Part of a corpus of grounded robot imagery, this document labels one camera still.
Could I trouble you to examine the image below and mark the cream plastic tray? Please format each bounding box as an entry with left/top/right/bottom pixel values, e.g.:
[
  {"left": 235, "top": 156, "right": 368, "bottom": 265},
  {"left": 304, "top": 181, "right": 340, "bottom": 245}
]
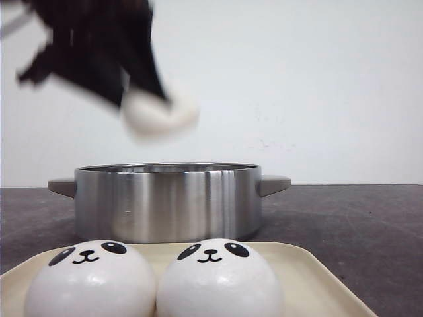
[{"left": 1, "top": 242, "right": 374, "bottom": 316}]

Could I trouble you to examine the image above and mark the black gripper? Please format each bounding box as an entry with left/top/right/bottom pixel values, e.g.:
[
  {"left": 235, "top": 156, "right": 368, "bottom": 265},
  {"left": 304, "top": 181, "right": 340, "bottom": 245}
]
[{"left": 17, "top": 1, "right": 168, "bottom": 108}]

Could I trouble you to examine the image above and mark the panda bun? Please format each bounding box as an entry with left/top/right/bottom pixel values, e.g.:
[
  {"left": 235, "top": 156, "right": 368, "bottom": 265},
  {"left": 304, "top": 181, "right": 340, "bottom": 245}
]
[
  {"left": 156, "top": 238, "right": 284, "bottom": 316},
  {"left": 24, "top": 240, "right": 157, "bottom": 316},
  {"left": 120, "top": 86, "right": 200, "bottom": 139}
]

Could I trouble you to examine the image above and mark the stainless steel steamer pot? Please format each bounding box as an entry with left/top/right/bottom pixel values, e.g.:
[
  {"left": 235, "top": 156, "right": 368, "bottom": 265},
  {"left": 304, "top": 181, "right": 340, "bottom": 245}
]
[{"left": 48, "top": 162, "right": 291, "bottom": 243}]

